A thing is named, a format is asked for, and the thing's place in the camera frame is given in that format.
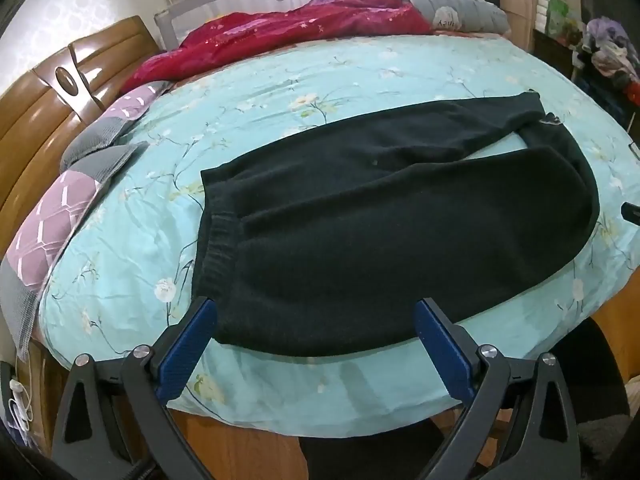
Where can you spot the light blue floral bed sheet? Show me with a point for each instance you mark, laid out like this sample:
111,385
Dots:
280,110

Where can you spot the grey quilted pillow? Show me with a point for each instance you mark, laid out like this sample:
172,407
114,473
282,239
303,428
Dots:
465,5

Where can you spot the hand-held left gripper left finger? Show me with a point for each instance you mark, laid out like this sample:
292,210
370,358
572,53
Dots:
186,350

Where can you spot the pile of clothes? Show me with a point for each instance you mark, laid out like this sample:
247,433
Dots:
607,55

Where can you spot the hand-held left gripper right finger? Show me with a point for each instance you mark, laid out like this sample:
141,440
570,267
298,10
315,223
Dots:
445,352

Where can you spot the pink and grey pillow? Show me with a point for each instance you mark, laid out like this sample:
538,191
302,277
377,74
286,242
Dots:
55,215
130,107

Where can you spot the red patterned quilt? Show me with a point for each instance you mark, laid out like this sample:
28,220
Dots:
280,30

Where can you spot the wooden headboard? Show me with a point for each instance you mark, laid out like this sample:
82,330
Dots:
30,130

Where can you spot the wooden bed frame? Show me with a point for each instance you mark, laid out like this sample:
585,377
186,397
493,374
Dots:
240,440

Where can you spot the wooden cabinet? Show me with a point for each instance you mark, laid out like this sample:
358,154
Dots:
517,0

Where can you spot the dark green pants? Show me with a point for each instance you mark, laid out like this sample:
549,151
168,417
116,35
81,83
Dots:
375,220

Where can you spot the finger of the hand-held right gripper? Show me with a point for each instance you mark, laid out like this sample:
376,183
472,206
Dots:
632,211

